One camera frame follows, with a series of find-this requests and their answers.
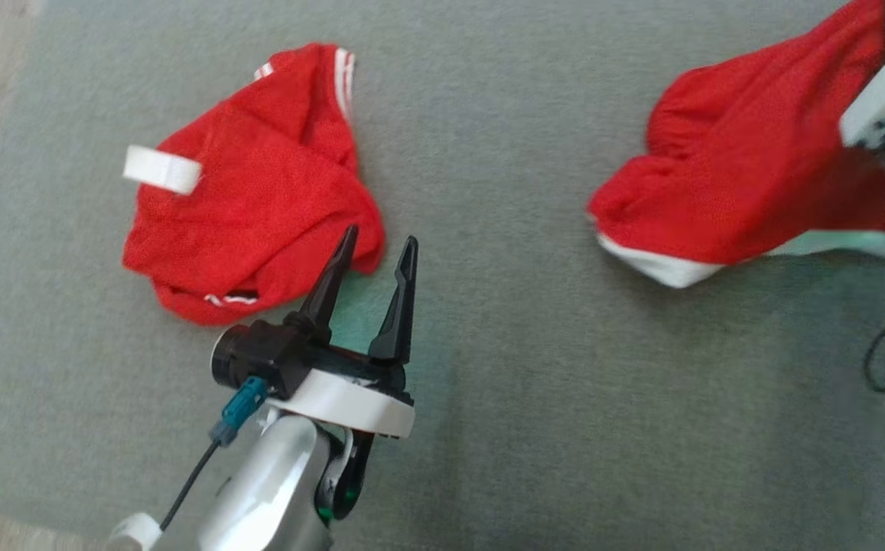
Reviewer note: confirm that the grey sofa seat cushion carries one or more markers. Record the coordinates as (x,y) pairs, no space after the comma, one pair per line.
(526,383)

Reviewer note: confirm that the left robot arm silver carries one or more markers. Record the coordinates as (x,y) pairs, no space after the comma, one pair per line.
(258,490)

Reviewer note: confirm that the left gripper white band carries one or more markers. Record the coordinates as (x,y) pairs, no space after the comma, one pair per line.
(343,402)

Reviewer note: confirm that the red shorts white waistband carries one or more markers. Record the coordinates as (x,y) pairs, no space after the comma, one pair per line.
(748,161)

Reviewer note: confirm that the red basketball jersey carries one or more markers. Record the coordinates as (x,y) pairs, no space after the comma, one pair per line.
(258,191)

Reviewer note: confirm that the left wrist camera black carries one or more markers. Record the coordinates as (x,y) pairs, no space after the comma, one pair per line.
(258,356)

